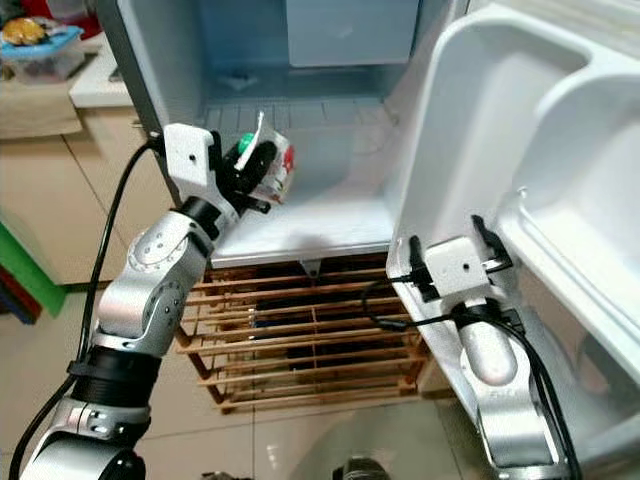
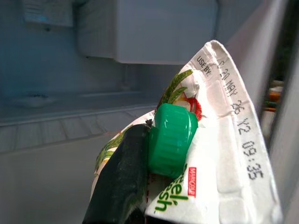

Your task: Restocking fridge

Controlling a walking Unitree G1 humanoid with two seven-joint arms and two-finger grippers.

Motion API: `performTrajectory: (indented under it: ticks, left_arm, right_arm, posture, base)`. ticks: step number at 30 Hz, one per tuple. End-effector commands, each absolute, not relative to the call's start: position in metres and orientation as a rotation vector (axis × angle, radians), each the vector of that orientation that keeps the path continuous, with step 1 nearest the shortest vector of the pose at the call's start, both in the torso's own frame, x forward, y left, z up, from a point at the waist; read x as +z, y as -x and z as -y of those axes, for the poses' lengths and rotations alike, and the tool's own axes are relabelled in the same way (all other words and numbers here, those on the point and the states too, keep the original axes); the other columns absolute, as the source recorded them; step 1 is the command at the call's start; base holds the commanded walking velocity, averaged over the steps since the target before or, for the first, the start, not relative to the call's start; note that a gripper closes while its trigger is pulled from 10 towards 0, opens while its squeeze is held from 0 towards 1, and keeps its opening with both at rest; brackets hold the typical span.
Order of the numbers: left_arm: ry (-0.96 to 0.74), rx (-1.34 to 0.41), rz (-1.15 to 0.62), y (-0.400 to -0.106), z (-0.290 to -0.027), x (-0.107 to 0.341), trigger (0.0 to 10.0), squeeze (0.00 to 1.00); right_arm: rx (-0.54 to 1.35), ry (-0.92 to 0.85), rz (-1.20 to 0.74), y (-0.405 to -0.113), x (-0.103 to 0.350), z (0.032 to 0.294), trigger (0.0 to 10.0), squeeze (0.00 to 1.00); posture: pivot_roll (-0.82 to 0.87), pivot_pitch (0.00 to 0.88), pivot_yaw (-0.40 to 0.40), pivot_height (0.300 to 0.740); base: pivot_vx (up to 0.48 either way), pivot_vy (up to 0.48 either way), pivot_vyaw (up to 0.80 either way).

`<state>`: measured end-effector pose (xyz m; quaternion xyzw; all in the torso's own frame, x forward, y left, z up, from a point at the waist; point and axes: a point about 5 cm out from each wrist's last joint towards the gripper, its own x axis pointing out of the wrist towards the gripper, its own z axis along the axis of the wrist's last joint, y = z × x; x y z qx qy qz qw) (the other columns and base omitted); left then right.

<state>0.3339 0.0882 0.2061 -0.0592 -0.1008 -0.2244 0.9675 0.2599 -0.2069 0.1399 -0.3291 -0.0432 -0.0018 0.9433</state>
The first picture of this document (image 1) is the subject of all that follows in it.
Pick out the translucent plastic fridge panel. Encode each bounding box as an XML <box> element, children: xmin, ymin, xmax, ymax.
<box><xmin>285</xmin><ymin>0</ymin><xmax>421</xmax><ymax>69</ymax></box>

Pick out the grey steel fridge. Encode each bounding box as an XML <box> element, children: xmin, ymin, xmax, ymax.
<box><xmin>95</xmin><ymin>0</ymin><xmax>471</xmax><ymax>278</ymax></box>

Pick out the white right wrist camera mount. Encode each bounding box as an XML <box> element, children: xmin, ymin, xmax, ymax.
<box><xmin>422</xmin><ymin>237</ymin><xmax>491</xmax><ymax>301</ymax></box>

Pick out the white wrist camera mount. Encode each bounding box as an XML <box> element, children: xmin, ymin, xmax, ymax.
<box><xmin>163</xmin><ymin>122</ymin><xmax>229</xmax><ymax>206</ymax></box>
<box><xmin>422</xmin><ymin>237</ymin><xmax>491</xmax><ymax>301</ymax></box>

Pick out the silver fridge door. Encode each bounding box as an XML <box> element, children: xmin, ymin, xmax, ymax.
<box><xmin>385</xmin><ymin>0</ymin><xmax>640</xmax><ymax>480</ymax></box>

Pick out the white carton green cap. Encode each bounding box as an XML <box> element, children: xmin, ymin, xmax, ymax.
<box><xmin>225</xmin><ymin>110</ymin><xmax>297</xmax><ymax>207</ymax></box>

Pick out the red pot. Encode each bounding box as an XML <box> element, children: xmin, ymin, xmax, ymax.
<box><xmin>20</xmin><ymin>0</ymin><xmax>103</xmax><ymax>37</ymax></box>

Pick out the white top kitchen counter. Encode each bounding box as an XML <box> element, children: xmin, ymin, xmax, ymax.
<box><xmin>0</xmin><ymin>50</ymin><xmax>161</xmax><ymax>286</ymax></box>

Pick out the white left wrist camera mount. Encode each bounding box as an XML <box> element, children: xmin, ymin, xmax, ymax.
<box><xmin>163</xmin><ymin>122</ymin><xmax>229</xmax><ymax>206</ymax></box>

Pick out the clear container blue lid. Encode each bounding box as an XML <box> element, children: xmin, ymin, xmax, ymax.
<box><xmin>0</xmin><ymin>25</ymin><xmax>84</xmax><ymax>84</ymax></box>

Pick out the wooden slatted rack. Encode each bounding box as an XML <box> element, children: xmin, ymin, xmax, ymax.
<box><xmin>175</xmin><ymin>255</ymin><xmax>439</xmax><ymax>414</ymax></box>

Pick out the grey robot leg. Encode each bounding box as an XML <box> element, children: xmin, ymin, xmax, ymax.
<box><xmin>335</xmin><ymin>455</ymin><xmax>392</xmax><ymax>480</ymax></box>

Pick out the black stove hob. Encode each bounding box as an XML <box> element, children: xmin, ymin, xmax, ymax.
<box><xmin>105</xmin><ymin>55</ymin><xmax>137</xmax><ymax>87</ymax></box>

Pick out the yellow brown food item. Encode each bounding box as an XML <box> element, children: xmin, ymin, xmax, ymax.
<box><xmin>5</xmin><ymin>18</ymin><xmax>51</xmax><ymax>47</ymax></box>

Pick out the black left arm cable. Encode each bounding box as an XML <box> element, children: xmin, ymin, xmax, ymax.
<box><xmin>8</xmin><ymin>135</ymin><xmax>166</xmax><ymax>480</ymax></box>

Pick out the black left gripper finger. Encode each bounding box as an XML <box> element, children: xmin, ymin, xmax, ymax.
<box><xmin>234</xmin><ymin>140</ymin><xmax>279</xmax><ymax>197</ymax></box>

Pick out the green red blue board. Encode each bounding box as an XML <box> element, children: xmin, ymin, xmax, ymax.
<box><xmin>0</xmin><ymin>222</ymin><xmax>47</xmax><ymax>323</ymax></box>

